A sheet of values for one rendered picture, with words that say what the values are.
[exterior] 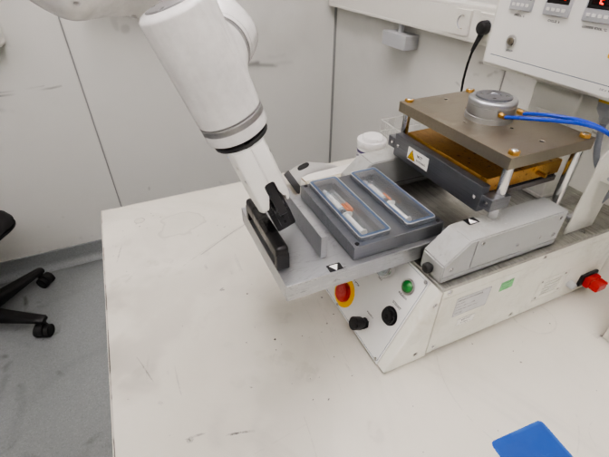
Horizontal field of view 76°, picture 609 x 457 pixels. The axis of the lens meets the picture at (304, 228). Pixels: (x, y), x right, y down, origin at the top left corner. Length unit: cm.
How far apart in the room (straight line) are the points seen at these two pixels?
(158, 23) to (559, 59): 65
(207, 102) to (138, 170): 167
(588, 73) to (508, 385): 53
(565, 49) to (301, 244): 55
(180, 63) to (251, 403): 51
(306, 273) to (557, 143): 43
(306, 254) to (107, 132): 156
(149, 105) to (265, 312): 139
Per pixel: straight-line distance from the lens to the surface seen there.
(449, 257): 63
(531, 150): 67
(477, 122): 74
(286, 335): 77
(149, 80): 198
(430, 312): 67
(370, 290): 74
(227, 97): 47
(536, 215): 73
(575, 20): 84
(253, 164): 50
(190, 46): 45
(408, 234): 62
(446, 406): 73
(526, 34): 89
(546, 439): 76
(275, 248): 55
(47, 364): 194
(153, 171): 213
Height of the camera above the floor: 136
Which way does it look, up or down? 36 degrees down
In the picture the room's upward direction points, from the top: straight up
